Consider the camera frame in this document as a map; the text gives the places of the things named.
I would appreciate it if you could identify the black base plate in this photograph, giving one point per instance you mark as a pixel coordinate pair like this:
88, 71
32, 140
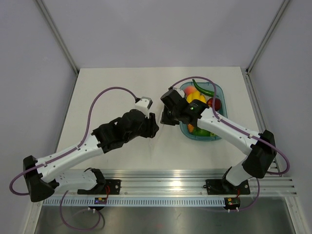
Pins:
111, 187
220, 187

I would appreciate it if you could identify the red apple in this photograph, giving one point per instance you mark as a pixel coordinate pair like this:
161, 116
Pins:
216, 104

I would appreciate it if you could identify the orange carrot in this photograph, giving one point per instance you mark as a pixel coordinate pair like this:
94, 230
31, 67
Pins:
190, 128

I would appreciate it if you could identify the left aluminium frame post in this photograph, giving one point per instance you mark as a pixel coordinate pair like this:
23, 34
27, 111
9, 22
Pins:
56, 34

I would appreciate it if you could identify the aluminium frame post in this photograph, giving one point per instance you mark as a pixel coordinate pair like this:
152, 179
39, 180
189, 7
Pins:
268, 34
56, 34

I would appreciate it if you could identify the green chili pepper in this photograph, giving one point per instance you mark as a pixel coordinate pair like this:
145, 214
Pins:
202, 90

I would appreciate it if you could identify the green bell pepper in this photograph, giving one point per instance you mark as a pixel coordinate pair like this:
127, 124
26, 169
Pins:
201, 133

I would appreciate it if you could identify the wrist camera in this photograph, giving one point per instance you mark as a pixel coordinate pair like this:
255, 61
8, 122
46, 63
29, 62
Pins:
181, 92
144, 104

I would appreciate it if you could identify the clear zip top bag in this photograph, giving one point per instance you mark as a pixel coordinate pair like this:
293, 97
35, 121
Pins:
153, 141

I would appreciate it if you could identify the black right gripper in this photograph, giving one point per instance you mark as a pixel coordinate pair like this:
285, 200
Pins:
165, 120

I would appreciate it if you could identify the orange peach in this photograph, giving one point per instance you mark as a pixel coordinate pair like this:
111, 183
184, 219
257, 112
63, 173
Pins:
189, 90

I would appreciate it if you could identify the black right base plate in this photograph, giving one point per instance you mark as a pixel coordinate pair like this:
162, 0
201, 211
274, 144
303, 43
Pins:
220, 187

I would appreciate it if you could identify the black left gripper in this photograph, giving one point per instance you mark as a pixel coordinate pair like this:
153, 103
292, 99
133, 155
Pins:
152, 127

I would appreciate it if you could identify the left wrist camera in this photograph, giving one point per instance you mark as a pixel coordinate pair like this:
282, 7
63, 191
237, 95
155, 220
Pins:
144, 104

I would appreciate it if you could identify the yellow banana bunch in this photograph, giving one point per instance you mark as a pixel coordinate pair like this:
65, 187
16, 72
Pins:
196, 96

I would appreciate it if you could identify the white slotted cable duct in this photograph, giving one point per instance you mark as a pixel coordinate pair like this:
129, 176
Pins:
137, 201

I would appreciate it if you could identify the aluminium mounting rail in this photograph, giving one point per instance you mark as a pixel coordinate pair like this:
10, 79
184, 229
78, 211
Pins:
189, 183

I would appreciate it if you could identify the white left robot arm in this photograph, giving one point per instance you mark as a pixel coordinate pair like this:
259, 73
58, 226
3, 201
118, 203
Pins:
47, 175

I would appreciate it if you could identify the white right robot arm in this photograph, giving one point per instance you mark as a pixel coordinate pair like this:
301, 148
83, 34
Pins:
257, 147

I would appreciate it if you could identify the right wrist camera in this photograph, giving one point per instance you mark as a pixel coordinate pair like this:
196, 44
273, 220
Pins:
181, 92

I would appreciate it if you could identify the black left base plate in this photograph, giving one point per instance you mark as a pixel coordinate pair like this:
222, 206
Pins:
111, 187

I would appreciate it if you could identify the right aluminium frame post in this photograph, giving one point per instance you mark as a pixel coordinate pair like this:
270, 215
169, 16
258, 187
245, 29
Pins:
268, 34

